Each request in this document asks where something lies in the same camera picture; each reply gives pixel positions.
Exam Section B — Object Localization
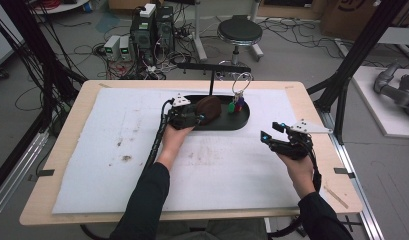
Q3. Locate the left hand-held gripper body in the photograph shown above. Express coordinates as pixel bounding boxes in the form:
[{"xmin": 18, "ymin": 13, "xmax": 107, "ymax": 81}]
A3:
[{"xmin": 165, "ymin": 93, "xmax": 198, "ymax": 131}]

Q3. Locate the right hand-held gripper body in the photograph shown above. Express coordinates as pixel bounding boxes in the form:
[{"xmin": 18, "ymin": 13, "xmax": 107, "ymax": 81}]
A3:
[{"xmin": 270, "ymin": 119, "xmax": 334, "ymax": 160}]

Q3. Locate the brown round leather pouch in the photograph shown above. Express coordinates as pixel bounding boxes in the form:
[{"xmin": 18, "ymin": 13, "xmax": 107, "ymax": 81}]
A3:
[{"xmin": 195, "ymin": 95, "xmax": 223, "ymax": 126}]

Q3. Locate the black oval tray with stand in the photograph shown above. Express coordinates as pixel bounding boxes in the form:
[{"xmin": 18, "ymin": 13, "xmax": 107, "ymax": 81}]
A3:
[{"xmin": 176, "ymin": 62, "xmax": 252, "ymax": 132}]

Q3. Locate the key ring with coloured tags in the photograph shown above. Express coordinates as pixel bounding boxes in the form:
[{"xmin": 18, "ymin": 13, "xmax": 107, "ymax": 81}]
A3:
[{"xmin": 227, "ymin": 71, "xmax": 253, "ymax": 114}]

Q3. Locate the person's left hand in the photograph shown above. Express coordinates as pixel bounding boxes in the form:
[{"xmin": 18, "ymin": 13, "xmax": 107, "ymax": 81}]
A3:
[{"xmin": 156, "ymin": 124, "xmax": 195, "ymax": 171}]

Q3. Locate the person's right hand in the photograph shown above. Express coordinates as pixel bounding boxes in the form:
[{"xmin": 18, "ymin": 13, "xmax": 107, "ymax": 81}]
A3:
[{"xmin": 276, "ymin": 153, "xmax": 319, "ymax": 200}]

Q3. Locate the white foam mat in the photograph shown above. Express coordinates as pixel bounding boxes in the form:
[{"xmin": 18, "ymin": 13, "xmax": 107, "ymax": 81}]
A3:
[{"xmin": 51, "ymin": 87, "xmax": 301, "ymax": 215}]

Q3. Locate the black computer tower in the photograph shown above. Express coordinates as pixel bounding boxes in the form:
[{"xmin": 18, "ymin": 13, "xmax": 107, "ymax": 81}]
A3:
[
  {"xmin": 130, "ymin": 13, "xmax": 157, "ymax": 65},
  {"xmin": 155, "ymin": 5, "xmax": 176, "ymax": 52}
]

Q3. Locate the white platform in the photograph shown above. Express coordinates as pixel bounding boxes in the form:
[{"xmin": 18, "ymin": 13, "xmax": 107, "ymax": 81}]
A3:
[{"xmin": 351, "ymin": 65, "xmax": 409, "ymax": 139}]

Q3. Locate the white power supply unit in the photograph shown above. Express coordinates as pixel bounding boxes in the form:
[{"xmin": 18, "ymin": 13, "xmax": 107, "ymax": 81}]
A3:
[
  {"xmin": 118, "ymin": 35, "xmax": 132, "ymax": 62},
  {"xmin": 103, "ymin": 35, "xmax": 121, "ymax": 62}
]

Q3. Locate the black round stool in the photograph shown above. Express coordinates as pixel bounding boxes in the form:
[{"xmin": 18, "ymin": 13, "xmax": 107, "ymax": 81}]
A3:
[{"xmin": 217, "ymin": 14, "xmax": 264, "ymax": 81}]

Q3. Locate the small white box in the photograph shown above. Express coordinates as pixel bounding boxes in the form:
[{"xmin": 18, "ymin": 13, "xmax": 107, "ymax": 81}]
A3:
[{"xmin": 139, "ymin": 3, "xmax": 157, "ymax": 18}]

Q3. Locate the cardboard box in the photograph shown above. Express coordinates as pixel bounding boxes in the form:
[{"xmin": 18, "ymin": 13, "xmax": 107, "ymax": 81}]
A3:
[{"xmin": 320, "ymin": 0, "xmax": 378, "ymax": 41}]

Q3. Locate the wooden table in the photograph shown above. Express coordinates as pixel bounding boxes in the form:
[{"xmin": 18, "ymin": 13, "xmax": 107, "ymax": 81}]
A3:
[{"xmin": 19, "ymin": 79, "xmax": 364, "ymax": 226}]

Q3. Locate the black corrugated left gripper cable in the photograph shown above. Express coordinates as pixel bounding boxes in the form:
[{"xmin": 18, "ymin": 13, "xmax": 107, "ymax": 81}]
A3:
[{"xmin": 143, "ymin": 99, "xmax": 175, "ymax": 168}]

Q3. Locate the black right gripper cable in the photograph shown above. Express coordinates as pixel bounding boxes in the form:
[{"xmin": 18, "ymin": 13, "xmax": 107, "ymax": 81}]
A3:
[{"xmin": 268, "ymin": 141, "xmax": 324, "ymax": 238}]

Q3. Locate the black metal frame post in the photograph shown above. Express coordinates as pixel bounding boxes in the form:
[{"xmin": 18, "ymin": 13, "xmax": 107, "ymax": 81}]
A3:
[
  {"xmin": 306, "ymin": 0, "xmax": 406, "ymax": 145},
  {"xmin": 0, "ymin": 0, "xmax": 88, "ymax": 198}
]

